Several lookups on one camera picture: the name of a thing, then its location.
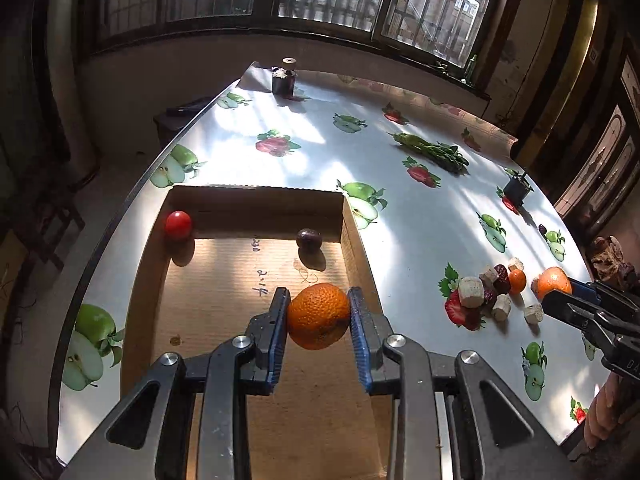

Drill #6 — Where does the bunch of green vegetables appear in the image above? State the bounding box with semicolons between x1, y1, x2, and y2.
389;132;471;175

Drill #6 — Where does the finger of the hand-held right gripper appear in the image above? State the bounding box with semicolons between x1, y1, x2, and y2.
567;280;640;312
542;290;629;357

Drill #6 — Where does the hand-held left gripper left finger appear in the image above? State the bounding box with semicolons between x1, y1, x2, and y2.
60;287;291;480

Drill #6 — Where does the red tomato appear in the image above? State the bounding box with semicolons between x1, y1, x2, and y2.
165;210;193;240

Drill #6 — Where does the cardboard box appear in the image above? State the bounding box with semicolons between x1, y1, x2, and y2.
120;185;397;480

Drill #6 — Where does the barred window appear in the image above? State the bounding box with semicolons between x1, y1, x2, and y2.
92;0;518;70

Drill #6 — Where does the brown lumpy object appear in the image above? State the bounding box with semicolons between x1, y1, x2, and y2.
586;235;632;286

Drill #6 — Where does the small black metal weight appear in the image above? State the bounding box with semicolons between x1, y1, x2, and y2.
503;170;532;207

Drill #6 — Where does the large orange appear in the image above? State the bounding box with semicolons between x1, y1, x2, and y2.
286;283;351;351

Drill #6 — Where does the fruit-print tablecloth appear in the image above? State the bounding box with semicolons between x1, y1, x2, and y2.
55;62;609;466

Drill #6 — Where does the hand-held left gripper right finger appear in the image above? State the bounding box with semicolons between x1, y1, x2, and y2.
347;286;582;480

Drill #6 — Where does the person's right hand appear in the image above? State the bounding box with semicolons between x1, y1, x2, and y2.
582;374;632;449

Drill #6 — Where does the medium orange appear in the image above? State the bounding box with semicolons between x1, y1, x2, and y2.
534;266;573;302

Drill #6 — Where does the dark side table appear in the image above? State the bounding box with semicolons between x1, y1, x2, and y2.
152;96;217;162

